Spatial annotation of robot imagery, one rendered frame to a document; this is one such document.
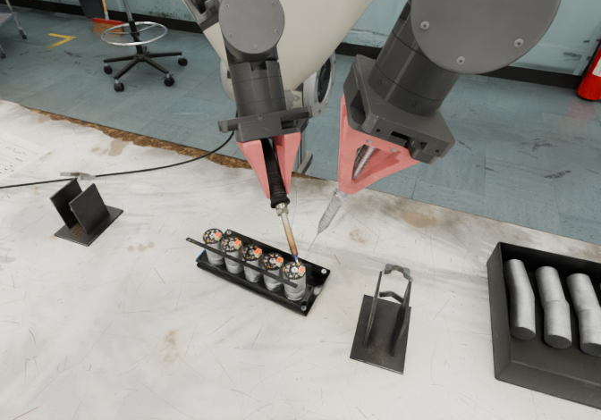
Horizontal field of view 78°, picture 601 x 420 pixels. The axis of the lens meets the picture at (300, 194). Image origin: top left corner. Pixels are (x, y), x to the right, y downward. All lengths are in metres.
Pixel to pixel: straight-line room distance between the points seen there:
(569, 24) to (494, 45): 2.80
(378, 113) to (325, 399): 0.29
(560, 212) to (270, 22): 1.76
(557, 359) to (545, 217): 1.43
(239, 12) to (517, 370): 0.42
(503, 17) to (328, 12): 0.51
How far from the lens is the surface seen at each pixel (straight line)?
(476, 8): 0.19
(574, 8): 2.96
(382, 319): 0.47
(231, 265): 0.47
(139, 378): 0.47
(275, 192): 0.45
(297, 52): 0.73
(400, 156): 0.30
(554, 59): 3.05
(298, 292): 0.44
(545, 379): 0.47
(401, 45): 0.27
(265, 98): 0.42
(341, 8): 0.68
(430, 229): 0.58
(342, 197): 0.35
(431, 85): 0.27
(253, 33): 0.36
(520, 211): 1.90
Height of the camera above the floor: 1.16
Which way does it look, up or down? 42 degrees down
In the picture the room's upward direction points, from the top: straight up
